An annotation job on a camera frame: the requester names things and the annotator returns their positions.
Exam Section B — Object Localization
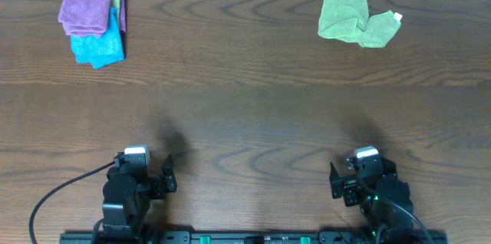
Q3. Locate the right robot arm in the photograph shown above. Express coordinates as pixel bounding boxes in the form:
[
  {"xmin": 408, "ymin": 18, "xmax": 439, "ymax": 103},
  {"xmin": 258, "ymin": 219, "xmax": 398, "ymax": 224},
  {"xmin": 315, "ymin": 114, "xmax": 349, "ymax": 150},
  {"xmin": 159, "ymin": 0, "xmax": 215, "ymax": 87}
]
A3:
[{"xmin": 329, "ymin": 154, "xmax": 414, "ymax": 242}]

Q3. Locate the blue folded cloth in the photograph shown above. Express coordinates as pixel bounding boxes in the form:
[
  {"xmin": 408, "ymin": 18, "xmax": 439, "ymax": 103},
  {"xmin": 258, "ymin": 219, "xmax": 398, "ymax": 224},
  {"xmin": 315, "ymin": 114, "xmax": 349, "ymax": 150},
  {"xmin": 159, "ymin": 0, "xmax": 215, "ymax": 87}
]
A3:
[{"xmin": 71, "ymin": 6, "xmax": 124, "ymax": 69}]

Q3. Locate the purple folded cloth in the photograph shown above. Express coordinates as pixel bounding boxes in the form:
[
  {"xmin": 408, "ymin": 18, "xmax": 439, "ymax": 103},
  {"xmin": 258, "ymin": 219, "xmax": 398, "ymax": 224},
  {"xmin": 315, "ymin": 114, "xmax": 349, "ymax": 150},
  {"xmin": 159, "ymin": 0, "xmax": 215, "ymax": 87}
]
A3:
[{"xmin": 58, "ymin": 0, "xmax": 126, "ymax": 37}]

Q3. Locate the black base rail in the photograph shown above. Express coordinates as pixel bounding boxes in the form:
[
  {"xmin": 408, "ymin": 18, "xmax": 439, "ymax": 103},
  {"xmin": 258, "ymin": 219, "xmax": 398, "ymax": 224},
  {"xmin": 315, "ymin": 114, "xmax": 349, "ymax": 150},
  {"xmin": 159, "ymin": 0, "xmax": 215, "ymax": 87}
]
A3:
[{"xmin": 59, "ymin": 231, "xmax": 432, "ymax": 244}]

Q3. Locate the light green microfiber cloth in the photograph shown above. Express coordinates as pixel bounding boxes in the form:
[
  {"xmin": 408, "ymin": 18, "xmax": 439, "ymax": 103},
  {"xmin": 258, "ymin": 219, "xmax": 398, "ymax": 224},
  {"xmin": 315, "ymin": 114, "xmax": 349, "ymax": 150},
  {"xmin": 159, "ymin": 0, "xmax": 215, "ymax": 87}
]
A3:
[{"xmin": 318, "ymin": 0, "xmax": 403, "ymax": 48}]

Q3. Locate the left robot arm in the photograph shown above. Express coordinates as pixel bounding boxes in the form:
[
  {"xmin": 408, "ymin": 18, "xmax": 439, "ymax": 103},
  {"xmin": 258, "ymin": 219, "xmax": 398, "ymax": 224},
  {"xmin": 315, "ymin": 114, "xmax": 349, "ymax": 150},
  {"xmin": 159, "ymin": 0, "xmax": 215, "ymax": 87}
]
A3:
[{"xmin": 102, "ymin": 152, "xmax": 177, "ymax": 242}]

